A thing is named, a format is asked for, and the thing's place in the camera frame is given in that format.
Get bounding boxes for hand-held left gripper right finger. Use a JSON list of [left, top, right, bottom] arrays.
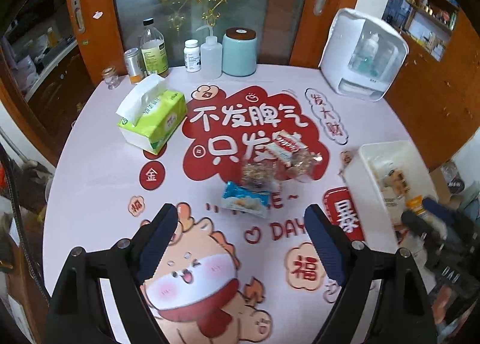
[[304, 205, 438, 344]]

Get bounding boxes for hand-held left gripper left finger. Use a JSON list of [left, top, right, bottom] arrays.
[[47, 203, 178, 344]]

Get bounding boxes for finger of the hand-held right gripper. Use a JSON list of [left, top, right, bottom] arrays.
[[400, 211, 437, 240], [423, 197, 456, 219]]

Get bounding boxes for orange and white bar packet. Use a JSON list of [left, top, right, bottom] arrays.
[[407, 196, 429, 219]]

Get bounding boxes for clear bag with tan snack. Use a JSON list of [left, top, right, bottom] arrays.
[[382, 169, 410, 195]]

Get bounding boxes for white plastic storage bin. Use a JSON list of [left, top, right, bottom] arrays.
[[343, 141, 439, 240]]

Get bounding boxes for clear nut ball snack packet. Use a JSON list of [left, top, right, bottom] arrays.
[[241, 144, 287, 190], [275, 130, 324, 184]]

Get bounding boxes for blue and white snack packet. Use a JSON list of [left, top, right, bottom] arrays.
[[220, 180, 271, 218]]

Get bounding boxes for glass jar with dark lid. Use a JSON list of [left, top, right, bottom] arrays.
[[440, 160, 468, 195]]

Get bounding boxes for small brown snack packet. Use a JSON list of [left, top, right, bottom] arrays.
[[339, 151, 355, 177]]

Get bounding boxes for green tissue box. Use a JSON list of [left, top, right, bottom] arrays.
[[115, 74, 188, 156]]

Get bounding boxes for wooden shelf cabinet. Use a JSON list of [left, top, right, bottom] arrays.
[[0, 0, 99, 159], [382, 0, 480, 171]]

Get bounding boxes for white plastic organizer cabinet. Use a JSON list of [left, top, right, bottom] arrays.
[[319, 8, 409, 102]]

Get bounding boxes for small glass jar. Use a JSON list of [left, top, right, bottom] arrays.
[[101, 66, 121, 90]]

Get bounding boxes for silver metal can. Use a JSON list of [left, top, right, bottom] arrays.
[[124, 48, 146, 85]]

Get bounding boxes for white pill bottle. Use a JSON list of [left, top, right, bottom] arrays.
[[184, 39, 203, 73]]

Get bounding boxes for white squeeze bottle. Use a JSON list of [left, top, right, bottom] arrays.
[[197, 24, 224, 80]]

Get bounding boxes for glass bottle with green label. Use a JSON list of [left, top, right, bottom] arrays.
[[140, 19, 169, 78]]

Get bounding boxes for teal canister with brown lid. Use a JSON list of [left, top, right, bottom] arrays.
[[222, 27, 259, 77]]

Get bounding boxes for glass door with gold ornament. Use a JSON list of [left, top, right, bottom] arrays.
[[63, 0, 373, 72]]

